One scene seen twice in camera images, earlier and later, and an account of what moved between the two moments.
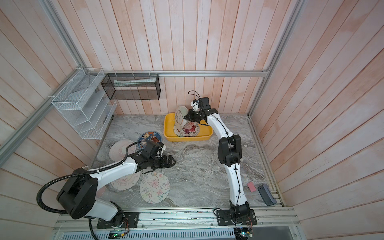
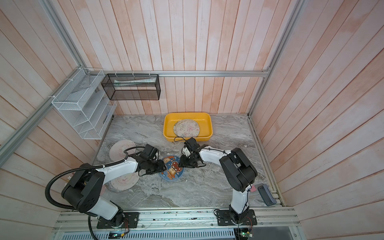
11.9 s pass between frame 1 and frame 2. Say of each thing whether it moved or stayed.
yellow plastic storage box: stayed
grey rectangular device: stayed
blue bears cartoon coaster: moved
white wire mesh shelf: stayed
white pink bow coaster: stayed
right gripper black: moved
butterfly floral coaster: moved
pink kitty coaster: stayed
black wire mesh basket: stayed
